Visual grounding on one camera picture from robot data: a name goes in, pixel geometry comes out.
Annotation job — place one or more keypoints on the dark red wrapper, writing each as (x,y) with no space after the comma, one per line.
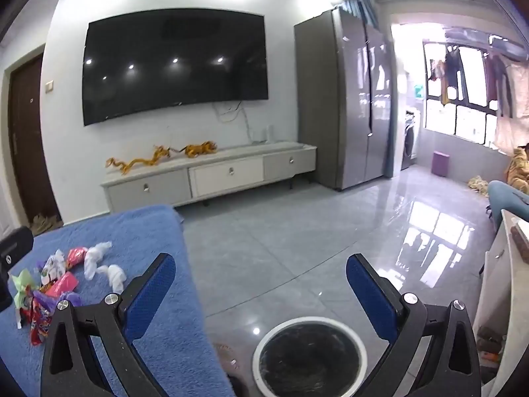
(39,324)

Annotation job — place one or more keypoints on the blue rug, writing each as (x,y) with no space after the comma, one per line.
(144,231)

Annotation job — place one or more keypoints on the long golden dragon ornament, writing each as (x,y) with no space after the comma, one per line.
(159,154)

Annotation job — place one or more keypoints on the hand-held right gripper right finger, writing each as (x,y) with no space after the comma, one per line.
(370,297)

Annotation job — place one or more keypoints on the beige pile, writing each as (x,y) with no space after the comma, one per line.
(480,185)

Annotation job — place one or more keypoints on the white green snack packet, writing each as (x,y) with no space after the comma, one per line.
(53,265)

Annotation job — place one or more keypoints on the white-rimmed trash bin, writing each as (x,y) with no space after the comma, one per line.
(308,359)

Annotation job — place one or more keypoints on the black wall television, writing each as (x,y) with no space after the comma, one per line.
(173,62)

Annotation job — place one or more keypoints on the white side table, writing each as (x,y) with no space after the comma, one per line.
(500,281)

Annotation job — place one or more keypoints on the washing machine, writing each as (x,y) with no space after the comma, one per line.
(410,140)

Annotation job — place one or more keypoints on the purple wrapper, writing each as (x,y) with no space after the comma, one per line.
(43,300)

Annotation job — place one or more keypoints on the yellow cloth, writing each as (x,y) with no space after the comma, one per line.
(518,171)

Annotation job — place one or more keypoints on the brown hanging clothes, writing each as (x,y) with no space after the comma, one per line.
(498,82)

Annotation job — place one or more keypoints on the grey refrigerator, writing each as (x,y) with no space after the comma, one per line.
(351,103)

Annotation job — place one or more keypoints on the green wrapper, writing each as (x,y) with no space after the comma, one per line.
(22,287)

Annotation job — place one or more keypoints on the white television cabinet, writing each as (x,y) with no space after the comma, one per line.
(227,178)

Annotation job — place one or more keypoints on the short golden dragon ornament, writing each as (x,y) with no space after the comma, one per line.
(198,149)

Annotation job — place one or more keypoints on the beige slippers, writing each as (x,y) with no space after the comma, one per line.
(43,222)

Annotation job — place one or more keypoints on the wall light switch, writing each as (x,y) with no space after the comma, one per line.
(49,86)

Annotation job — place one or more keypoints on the beige hanging cloth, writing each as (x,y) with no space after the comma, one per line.
(516,124)

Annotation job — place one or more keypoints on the window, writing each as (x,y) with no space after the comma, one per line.
(471,120)

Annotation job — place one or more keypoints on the dark brown door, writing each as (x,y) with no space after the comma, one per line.
(29,132)

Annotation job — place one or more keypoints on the small pink packet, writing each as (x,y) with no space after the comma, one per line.
(76,256)

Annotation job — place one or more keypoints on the dark hanging clothes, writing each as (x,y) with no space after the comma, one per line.
(452,70)

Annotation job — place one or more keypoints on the purple stool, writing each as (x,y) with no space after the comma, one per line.
(441,164)

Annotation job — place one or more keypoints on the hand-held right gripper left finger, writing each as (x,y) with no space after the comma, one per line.
(148,297)

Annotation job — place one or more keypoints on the white tissue wad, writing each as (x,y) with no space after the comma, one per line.
(93,258)
(115,277)

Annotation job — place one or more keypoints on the pink snack packet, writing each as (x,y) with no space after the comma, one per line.
(64,284)

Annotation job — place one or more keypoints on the blue curtain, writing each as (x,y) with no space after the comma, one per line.
(363,10)

